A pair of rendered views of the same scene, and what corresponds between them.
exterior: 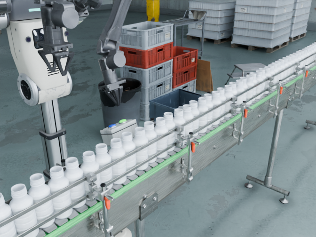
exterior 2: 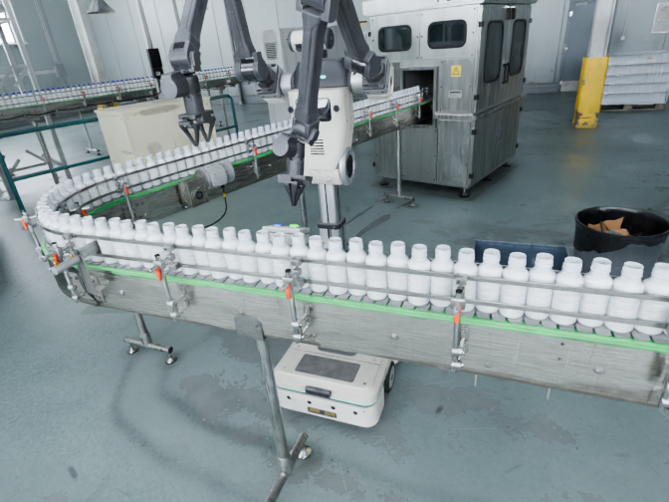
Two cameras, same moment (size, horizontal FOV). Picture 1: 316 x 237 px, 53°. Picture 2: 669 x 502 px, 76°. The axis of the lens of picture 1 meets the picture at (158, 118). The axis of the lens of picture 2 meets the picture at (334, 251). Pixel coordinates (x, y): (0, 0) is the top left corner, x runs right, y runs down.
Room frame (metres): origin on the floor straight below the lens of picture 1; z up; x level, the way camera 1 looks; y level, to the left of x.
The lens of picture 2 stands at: (0.93, -1.14, 1.66)
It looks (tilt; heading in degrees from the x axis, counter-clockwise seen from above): 26 degrees down; 72
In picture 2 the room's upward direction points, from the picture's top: 5 degrees counter-clockwise
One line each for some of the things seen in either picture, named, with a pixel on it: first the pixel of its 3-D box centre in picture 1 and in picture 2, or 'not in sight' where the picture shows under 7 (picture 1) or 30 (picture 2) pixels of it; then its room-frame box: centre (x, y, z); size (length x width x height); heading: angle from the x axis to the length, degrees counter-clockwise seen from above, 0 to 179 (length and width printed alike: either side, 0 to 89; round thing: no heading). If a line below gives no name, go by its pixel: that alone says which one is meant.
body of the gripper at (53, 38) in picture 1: (53, 36); (194, 106); (1.00, 0.32, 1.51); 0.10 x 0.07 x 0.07; 49
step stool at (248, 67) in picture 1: (247, 77); not in sight; (4.76, -1.38, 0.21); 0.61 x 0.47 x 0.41; 12
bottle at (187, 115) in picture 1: (186, 123); (336, 265); (1.27, -0.12, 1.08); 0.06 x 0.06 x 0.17
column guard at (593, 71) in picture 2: not in sight; (589, 92); (7.54, 4.50, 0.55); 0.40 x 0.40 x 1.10; 49
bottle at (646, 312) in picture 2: (260, 82); (655, 298); (1.85, -0.62, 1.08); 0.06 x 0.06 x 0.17
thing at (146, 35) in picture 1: (146, 34); not in sight; (3.94, 0.14, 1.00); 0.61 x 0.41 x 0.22; 146
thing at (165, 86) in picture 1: (147, 86); not in sight; (3.94, 0.14, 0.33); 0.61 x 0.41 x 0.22; 145
